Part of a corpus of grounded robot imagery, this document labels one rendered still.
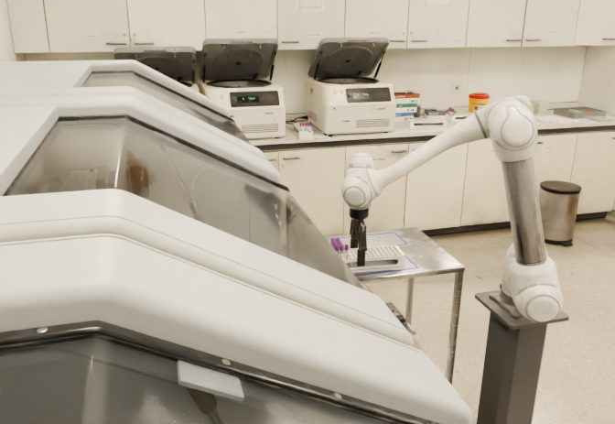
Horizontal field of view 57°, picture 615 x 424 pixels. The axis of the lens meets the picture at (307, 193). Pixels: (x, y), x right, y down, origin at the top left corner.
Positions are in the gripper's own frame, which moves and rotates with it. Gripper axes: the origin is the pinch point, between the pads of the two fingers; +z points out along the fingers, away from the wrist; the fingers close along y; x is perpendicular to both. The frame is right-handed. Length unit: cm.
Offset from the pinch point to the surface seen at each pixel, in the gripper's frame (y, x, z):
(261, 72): 243, 12, -44
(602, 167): 220, -280, 38
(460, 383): 26, -64, 87
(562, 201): 178, -216, 51
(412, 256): 6.0, -25.5, 5.4
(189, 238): -142, 59, -71
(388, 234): 30.5, -23.1, 5.4
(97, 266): -156, 66, -75
